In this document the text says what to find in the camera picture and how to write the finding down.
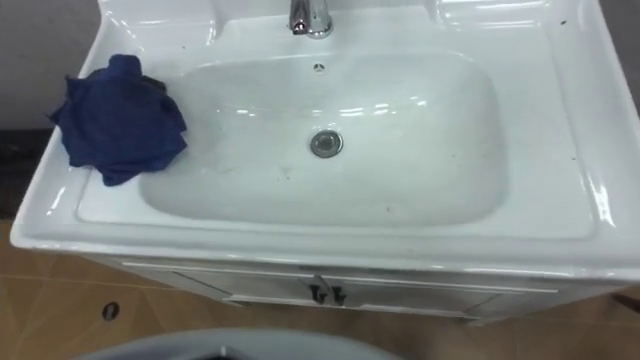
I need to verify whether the chrome sink drain plug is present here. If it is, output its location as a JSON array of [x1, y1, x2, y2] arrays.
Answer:
[[309, 129, 345, 160]]

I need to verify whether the white vanity cabinet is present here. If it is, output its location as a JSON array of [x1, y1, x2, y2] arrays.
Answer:
[[82, 253, 631, 327]]

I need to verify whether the chrome faucet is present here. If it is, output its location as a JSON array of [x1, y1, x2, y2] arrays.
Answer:
[[288, 0, 335, 40]]

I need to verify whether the robot body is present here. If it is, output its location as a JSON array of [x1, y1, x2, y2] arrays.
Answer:
[[69, 327, 406, 360]]

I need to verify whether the white ceramic sink basin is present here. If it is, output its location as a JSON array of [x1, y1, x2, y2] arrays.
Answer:
[[9, 0, 640, 282]]

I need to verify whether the dark blue cloth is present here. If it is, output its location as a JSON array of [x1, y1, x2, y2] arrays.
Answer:
[[48, 53, 189, 188]]

